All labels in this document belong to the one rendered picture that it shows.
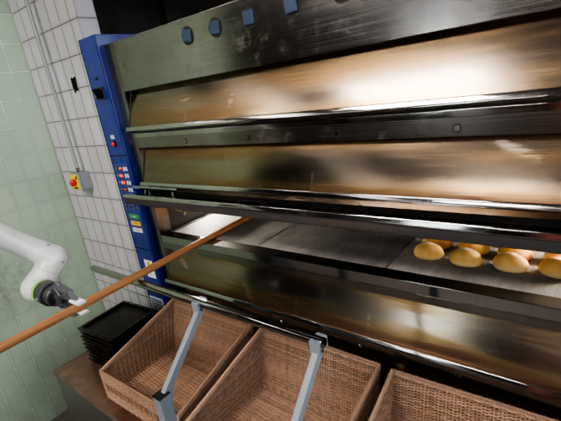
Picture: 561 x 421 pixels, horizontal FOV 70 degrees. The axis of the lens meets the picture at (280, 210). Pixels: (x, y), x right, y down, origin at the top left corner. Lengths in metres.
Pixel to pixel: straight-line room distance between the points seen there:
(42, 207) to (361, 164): 2.08
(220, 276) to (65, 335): 1.43
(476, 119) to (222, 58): 0.87
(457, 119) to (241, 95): 0.74
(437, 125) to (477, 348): 0.67
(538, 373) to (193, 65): 1.50
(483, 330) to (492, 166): 0.50
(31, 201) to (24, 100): 0.59
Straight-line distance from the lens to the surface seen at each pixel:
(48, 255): 1.86
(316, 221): 1.23
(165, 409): 1.46
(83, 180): 2.54
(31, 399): 3.13
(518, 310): 1.29
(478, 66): 1.12
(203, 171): 1.73
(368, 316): 1.49
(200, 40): 1.61
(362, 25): 1.22
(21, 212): 2.80
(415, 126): 1.18
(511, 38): 1.13
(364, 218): 1.15
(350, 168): 1.29
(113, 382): 2.03
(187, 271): 2.09
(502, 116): 1.12
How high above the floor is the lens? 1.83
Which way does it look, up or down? 17 degrees down
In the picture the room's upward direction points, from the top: 9 degrees counter-clockwise
